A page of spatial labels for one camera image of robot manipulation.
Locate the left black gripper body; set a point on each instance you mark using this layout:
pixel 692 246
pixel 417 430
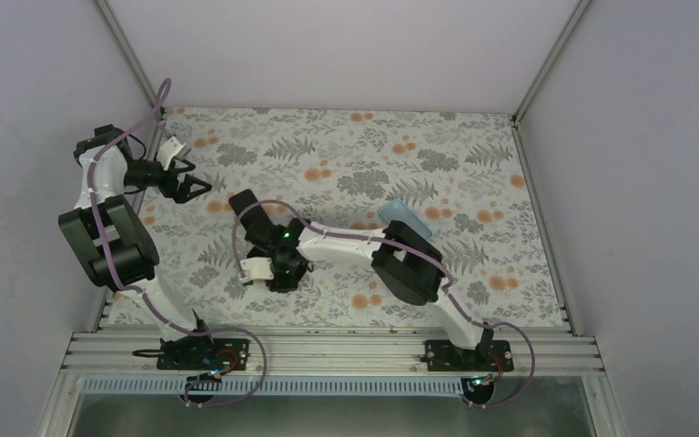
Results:
pixel 133 177

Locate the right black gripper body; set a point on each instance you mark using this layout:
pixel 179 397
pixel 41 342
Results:
pixel 291 279

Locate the light blue phone case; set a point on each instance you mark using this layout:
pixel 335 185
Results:
pixel 398 210

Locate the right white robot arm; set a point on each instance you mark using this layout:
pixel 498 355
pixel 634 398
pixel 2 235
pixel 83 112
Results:
pixel 406 263

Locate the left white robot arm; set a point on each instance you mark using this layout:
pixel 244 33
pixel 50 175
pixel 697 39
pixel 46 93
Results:
pixel 112 243

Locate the floral patterned table mat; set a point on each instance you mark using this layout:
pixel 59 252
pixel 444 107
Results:
pixel 459 173

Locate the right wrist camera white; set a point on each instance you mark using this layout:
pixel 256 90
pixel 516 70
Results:
pixel 257 268

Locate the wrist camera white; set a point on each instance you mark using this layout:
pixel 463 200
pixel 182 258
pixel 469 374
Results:
pixel 257 268
pixel 170 150

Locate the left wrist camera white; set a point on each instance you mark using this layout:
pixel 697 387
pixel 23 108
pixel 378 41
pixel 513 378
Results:
pixel 170 150

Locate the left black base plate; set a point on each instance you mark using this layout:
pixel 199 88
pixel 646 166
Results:
pixel 203 354

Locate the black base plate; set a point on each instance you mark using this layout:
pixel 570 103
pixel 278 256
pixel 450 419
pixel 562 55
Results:
pixel 443 356
pixel 203 354

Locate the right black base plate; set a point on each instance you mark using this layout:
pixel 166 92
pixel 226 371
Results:
pixel 443 356

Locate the aluminium rail base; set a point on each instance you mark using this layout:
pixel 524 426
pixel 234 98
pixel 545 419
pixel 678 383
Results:
pixel 323 361

